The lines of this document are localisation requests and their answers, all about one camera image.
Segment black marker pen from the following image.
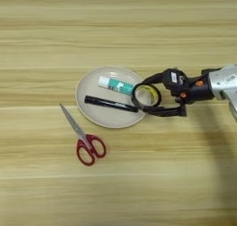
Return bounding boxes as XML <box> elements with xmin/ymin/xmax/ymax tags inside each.
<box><xmin>83</xmin><ymin>94</ymin><xmax>140</xmax><ymax>114</ymax></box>

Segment black tape roll yellow core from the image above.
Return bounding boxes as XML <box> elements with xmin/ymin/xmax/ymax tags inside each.
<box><xmin>131</xmin><ymin>82</ymin><xmax>163</xmax><ymax>110</ymax></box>

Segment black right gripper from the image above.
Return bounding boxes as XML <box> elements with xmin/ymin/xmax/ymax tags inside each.
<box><xmin>141</xmin><ymin>69</ymin><xmax>216</xmax><ymax>118</ymax></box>

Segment white teal glue stick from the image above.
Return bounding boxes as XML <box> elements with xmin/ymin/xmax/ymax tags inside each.
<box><xmin>97</xmin><ymin>75</ymin><xmax>135</xmax><ymax>96</ymax></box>

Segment red handled scissors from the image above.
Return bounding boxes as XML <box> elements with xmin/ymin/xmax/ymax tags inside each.
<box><xmin>58</xmin><ymin>103</ymin><xmax>107</xmax><ymax>167</ymax></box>

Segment round beige plate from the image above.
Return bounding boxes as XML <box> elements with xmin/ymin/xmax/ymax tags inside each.
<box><xmin>75</xmin><ymin>66</ymin><xmax>149</xmax><ymax>129</ymax></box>

